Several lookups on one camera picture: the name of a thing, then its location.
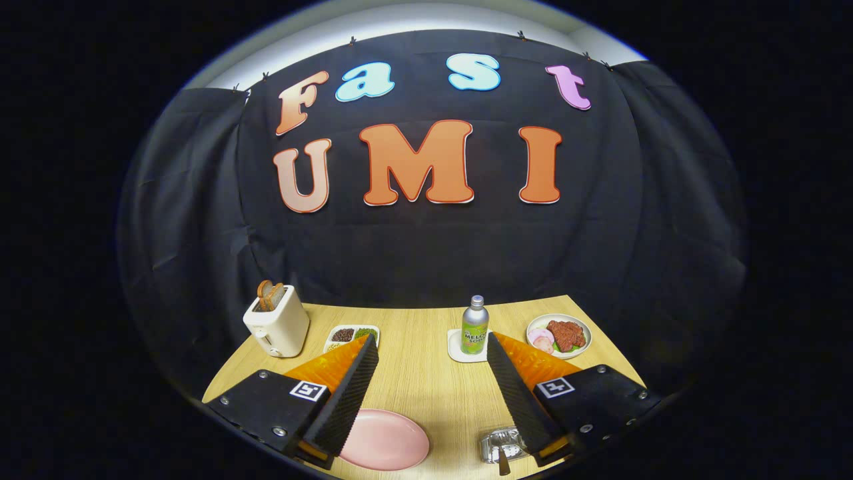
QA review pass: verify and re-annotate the green soda bottle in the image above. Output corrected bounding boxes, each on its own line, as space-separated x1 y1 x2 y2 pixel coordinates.
460 295 490 356

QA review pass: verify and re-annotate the white square coaster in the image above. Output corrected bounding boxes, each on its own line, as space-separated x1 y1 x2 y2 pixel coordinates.
447 328 494 363

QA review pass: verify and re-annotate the white divided dish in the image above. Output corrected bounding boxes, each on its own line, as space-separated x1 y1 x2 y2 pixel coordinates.
324 325 381 354

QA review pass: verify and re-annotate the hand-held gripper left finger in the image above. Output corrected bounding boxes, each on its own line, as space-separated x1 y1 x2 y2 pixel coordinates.
205 333 381 471

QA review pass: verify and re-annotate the white round food plate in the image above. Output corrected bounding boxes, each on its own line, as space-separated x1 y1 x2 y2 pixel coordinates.
526 313 592 359

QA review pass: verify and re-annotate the brown fried meat piece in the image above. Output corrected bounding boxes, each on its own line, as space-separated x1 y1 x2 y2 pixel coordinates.
548 321 587 353

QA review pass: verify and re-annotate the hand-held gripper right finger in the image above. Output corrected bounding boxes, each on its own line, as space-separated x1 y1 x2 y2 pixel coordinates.
485 331 664 467

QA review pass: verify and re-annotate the pink plate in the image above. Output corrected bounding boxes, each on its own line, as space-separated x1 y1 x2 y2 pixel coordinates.
339 409 430 471

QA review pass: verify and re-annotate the white toaster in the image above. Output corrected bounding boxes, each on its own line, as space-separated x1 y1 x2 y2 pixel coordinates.
243 285 311 359

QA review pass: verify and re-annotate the metal wire basket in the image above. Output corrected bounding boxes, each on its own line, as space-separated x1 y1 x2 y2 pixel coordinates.
480 427 530 465

